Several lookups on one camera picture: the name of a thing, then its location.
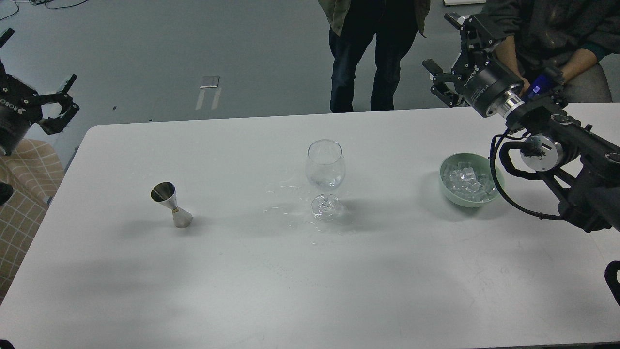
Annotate clear wine glass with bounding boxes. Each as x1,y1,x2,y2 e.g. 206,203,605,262
305,139,346,221

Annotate standing person dark trousers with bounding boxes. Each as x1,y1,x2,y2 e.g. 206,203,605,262
318,0,431,113

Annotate steel cocktail jigger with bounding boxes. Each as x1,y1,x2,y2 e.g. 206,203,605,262
150,182,193,228

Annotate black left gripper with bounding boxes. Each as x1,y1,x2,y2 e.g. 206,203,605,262
0,27,79,156

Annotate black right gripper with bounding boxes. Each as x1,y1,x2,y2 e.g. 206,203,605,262
421,13,524,117

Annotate clear ice cubes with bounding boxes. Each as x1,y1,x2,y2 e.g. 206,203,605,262
441,163,498,203

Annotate seated person in grey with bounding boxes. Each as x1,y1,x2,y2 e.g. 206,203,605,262
482,0,620,103

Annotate green bowl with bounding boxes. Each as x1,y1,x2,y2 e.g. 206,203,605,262
438,153,504,208

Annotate beige checked cloth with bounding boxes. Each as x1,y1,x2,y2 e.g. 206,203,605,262
0,139,65,300

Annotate black floor cables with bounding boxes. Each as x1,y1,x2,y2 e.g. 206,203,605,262
0,0,89,21

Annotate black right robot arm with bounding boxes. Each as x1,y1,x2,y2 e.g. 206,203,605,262
422,13,620,233

